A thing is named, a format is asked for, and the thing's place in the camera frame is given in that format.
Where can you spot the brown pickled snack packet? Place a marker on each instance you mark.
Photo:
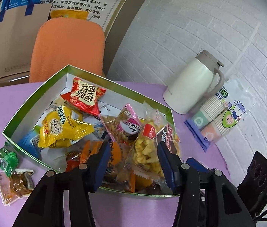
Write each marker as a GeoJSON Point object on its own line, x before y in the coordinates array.
{"type": "Point", "coordinates": [19, 185]}

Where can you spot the brown paper bag blue handles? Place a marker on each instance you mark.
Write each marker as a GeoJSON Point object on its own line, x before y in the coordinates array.
{"type": "Point", "coordinates": [19, 27]}

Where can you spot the Danco Galette snack pack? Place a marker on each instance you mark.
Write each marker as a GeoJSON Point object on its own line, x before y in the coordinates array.
{"type": "Point", "coordinates": [143, 158]}

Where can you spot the orange label clear snack bag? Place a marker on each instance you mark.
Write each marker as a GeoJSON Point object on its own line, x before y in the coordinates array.
{"type": "Point", "coordinates": [119, 177]}

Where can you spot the yellow snack bag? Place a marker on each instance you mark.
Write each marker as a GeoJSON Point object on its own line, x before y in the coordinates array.
{"type": "Point", "coordinates": [62, 127]}

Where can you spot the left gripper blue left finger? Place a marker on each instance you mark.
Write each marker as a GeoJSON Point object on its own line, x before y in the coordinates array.
{"type": "Point", "coordinates": [92, 166]}

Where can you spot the small green candy wrapper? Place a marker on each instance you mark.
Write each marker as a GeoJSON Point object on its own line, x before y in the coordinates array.
{"type": "Point", "coordinates": [8, 159]}

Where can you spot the red chip bag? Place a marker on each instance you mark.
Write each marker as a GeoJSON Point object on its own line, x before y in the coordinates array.
{"type": "Point", "coordinates": [84, 96]}

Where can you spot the pink label pasta snack bag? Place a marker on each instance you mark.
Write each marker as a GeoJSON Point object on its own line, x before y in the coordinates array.
{"type": "Point", "coordinates": [123, 128]}

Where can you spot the green cardboard box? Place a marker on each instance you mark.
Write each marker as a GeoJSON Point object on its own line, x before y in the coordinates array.
{"type": "Point", "coordinates": [48, 96]}

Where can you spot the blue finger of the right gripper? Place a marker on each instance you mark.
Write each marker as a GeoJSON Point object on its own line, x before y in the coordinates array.
{"type": "Point", "coordinates": [196, 165]}

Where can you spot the paper cups pack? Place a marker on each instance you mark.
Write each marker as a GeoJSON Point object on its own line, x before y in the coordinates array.
{"type": "Point", "coordinates": [220, 113]}

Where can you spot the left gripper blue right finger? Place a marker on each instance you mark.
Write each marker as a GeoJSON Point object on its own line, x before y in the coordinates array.
{"type": "Point", "coordinates": [179, 176]}

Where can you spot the right orange chair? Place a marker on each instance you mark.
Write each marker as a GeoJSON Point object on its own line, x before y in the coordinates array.
{"type": "Point", "coordinates": [67, 41]}

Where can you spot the white thermos jug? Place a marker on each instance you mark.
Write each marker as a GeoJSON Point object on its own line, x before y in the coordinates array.
{"type": "Point", "coordinates": [200, 80]}

